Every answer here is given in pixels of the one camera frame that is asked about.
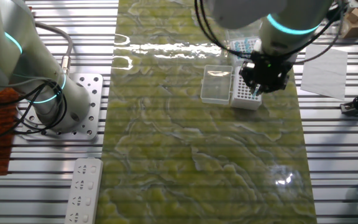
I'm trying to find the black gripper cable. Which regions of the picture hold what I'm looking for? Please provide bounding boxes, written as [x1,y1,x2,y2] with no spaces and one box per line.
[193,0,346,65]

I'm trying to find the white pipette tip holder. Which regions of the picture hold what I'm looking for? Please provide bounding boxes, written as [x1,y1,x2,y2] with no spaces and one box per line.
[225,29,260,68]
[200,64,263,111]

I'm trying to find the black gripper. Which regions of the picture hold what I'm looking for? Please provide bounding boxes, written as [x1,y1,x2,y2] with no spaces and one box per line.
[239,52,293,96]

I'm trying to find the white paper sheet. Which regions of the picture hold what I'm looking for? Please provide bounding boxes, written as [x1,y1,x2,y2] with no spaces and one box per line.
[300,42,349,101]

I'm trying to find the green marble pattern mat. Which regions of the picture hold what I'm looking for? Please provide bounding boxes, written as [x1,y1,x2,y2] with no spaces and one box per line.
[95,0,318,224]

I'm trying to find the wooden block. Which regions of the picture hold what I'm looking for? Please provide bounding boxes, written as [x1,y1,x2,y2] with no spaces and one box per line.
[342,7,358,39]

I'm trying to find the white power strip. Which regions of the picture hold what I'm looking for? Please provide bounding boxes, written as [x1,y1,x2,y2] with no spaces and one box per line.
[63,157,104,224]

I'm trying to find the black base cable bundle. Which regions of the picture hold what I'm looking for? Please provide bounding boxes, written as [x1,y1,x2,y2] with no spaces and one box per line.
[0,77,68,141]

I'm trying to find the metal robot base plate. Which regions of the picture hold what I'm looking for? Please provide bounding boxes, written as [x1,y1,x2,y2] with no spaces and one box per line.
[21,72,104,141]

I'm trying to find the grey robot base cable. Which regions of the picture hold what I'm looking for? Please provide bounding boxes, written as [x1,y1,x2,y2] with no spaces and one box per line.
[32,21,75,77]

